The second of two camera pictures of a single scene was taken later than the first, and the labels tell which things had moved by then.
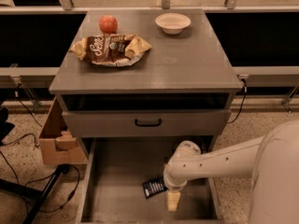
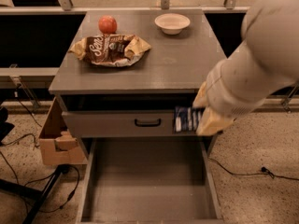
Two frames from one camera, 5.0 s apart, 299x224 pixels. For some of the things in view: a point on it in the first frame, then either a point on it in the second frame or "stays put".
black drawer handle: [148, 124] stays put
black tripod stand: [39, 196] stays put
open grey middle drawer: [116, 171] stays put
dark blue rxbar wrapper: [154, 187] → [186, 119]
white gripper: [175, 184] → [224, 94]
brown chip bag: [109, 50] stays put
